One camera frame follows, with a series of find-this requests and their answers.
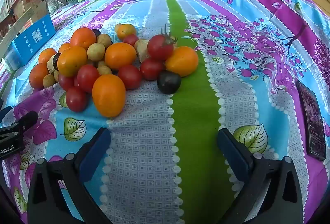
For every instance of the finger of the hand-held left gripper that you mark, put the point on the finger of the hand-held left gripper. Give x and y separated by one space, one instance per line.
25 119
5 112

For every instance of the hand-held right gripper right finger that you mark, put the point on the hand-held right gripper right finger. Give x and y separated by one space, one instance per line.
236 154

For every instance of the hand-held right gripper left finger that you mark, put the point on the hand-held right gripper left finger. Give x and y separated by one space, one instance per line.
95 154

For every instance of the pile of mixed small fruit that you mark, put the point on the pile of mixed small fruit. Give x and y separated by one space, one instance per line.
121 55

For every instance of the floral striped bedsheet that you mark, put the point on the floral striped bedsheet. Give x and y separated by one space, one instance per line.
144 136

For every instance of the blue and black product box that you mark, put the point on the blue and black product box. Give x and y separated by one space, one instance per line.
33 38

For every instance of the black smartphone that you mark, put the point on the black smartphone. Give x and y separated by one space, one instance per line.
313 123

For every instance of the patterned mesh bag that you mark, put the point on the patterned mesh bag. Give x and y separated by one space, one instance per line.
54 6

